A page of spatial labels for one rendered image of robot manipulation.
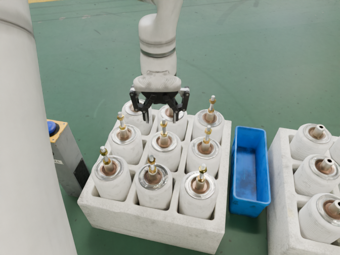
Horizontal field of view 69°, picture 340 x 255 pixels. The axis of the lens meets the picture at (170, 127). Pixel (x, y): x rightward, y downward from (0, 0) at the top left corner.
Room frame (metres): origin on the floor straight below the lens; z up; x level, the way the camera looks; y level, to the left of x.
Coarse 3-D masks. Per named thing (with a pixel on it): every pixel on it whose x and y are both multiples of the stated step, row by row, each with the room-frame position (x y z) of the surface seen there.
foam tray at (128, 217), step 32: (192, 128) 0.56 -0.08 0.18; (224, 128) 0.55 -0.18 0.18; (224, 160) 0.42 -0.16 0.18; (96, 192) 0.34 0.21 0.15; (224, 192) 0.32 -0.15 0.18; (96, 224) 0.28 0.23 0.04; (128, 224) 0.26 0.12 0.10; (160, 224) 0.24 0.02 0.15; (192, 224) 0.23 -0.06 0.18; (224, 224) 0.23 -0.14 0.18
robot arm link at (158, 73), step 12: (144, 60) 0.42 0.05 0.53; (156, 60) 0.41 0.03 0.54; (168, 60) 0.41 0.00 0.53; (144, 72) 0.42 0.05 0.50; (156, 72) 0.40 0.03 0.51; (168, 72) 0.41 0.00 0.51; (144, 84) 0.37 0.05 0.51; (156, 84) 0.37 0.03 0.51; (168, 84) 0.37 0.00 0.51; (180, 84) 0.37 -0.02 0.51
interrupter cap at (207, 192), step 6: (192, 174) 0.33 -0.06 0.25; (198, 174) 0.33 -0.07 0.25; (204, 174) 0.33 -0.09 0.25; (186, 180) 0.31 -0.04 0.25; (192, 180) 0.31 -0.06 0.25; (210, 180) 0.31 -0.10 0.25; (186, 186) 0.30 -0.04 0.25; (192, 186) 0.30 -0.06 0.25; (204, 186) 0.30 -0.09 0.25; (210, 186) 0.30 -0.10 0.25; (192, 192) 0.28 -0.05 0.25; (198, 192) 0.28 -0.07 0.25; (204, 192) 0.28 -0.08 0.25; (210, 192) 0.28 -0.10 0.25; (198, 198) 0.26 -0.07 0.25; (204, 198) 0.26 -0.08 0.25
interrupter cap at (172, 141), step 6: (168, 132) 0.47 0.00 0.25; (156, 138) 0.45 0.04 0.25; (168, 138) 0.45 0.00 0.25; (174, 138) 0.45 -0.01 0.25; (156, 144) 0.43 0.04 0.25; (168, 144) 0.43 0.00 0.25; (174, 144) 0.43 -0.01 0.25; (156, 150) 0.41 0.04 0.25; (162, 150) 0.41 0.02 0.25; (168, 150) 0.40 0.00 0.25
